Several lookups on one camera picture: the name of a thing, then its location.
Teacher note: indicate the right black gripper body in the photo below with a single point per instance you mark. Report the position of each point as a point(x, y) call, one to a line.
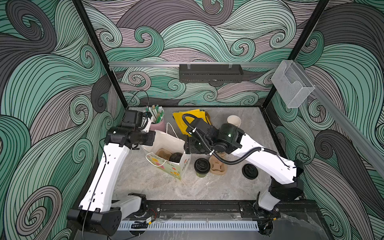
point(197, 144)

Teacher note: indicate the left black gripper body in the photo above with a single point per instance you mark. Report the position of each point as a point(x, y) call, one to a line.
point(145, 138)

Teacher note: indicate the white paper takeout bag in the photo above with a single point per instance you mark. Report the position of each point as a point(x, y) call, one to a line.
point(170, 141)

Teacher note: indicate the green paper coffee cup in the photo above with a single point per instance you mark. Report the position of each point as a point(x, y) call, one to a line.
point(201, 175)

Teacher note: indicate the brown pulp carrier single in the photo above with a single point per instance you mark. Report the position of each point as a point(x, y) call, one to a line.
point(164, 154)

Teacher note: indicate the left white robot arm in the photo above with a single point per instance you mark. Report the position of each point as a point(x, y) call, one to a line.
point(97, 213)

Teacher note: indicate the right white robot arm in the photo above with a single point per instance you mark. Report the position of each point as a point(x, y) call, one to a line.
point(231, 146)

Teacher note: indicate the black coffee lid stack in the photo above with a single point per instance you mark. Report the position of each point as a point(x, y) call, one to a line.
point(250, 172)

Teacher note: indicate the pink cup of stirrers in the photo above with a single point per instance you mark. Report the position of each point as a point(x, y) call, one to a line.
point(157, 121)

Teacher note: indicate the brown pulp cup carrier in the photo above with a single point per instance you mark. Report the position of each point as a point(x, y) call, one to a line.
point(217, 167)

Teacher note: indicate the stack of green paper cups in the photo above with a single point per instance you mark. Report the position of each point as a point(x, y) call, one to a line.
point(234, 120)

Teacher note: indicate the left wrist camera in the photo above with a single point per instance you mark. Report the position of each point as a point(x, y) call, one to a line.
point(135, 120)

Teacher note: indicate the black wall-mounted tray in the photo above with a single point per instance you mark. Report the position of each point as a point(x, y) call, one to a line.
point(210, 73)

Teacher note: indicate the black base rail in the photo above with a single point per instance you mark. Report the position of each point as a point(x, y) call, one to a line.
point(237, 209)

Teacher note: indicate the white slotted cable duct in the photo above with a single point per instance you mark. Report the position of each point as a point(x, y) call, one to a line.
point(209, 225)

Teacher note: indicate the clear acrylic wall holder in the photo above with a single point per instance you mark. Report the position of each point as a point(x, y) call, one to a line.
point(292, 83)

